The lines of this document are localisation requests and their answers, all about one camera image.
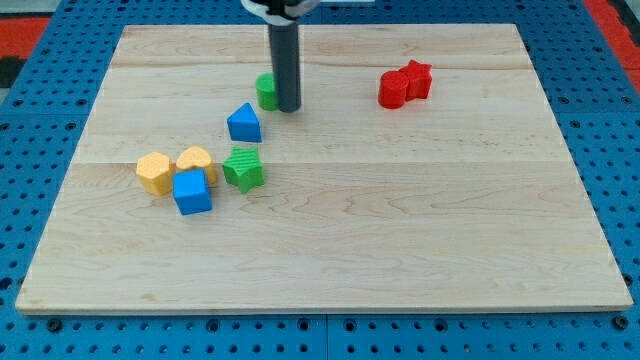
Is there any wooden board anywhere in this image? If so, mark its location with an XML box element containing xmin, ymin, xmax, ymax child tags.
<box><xmin>16</xmin><ymin>24</ymin><xmax>633</xmax><ymax>315</ymax></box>

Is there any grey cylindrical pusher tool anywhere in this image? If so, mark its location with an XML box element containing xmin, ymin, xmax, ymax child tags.
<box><xmin>268</xmin><ymin>22</ymin><xmax>302</xmax><ymax>113</ymax></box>

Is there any red cylinder block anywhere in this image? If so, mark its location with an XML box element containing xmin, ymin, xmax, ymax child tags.
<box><xmin>378</xmin><ymin>70</ymin><xmax>409</xmax><ymax>109</ymax></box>

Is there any yellow heart block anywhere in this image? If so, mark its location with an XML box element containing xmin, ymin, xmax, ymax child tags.
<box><xmin>176</xmin><ymin>146</ymin><xmax>217</xmax><ymax>186</ymax></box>

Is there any red star block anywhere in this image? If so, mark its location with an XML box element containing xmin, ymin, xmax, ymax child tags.
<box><xmin>399</xmin><ymin>60</ymin><xmax>432</xmax><ymax>101</ymax></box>

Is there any yellow hexagon block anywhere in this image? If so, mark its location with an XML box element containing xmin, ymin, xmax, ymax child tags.
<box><xmin>136</xmin><ymin>152</ymin><xmax>175</xmax><ymax>196</ymax></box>

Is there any green cylinder block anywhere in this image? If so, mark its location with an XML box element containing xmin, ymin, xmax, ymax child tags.
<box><xmin>255</xmin><ymin>73</ymin><xmax>278</xmax><ymax>111</ymax></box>

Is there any green star block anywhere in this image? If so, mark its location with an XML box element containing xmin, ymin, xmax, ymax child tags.
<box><xmin>222</xmin><ymin>147</ymin><xmax>265</xmax><ymax>194</ymax></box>

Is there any blue triangle block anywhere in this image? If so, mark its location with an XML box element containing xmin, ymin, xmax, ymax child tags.
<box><xmin>227</xmin><ymin>103</ymin><xmax>262</xmax><ymax>143</ymax></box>

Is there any blue cube block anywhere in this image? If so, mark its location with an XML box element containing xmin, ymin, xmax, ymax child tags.
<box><xmin>173</xmin><ymin>169</ymin><xmax>213</xmax><ymax>216</ymax></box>

